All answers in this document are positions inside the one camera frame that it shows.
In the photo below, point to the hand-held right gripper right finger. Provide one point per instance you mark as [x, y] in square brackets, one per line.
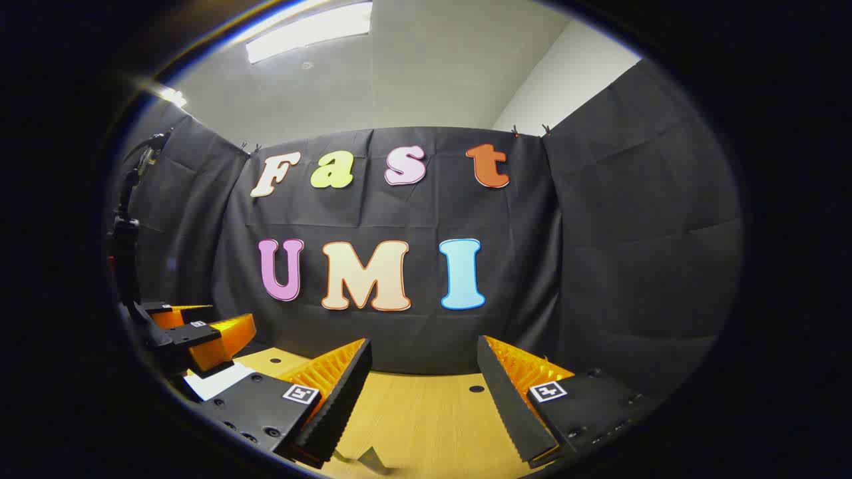
[509, 406]

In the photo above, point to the black backdrop cloth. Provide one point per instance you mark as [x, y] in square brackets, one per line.
[373, 213]

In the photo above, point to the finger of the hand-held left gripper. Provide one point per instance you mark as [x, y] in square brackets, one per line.
[223, 342]
[183, 316]

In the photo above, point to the small ceiling light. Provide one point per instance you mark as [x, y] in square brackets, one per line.
[174, 97]

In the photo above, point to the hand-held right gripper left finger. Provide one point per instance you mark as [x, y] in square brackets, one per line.
[339, 406]

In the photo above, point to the light blue suitcase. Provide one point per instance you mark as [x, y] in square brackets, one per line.
[216, 384]

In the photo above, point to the long ceiling light panel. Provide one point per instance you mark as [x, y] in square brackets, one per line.
[306, 33]

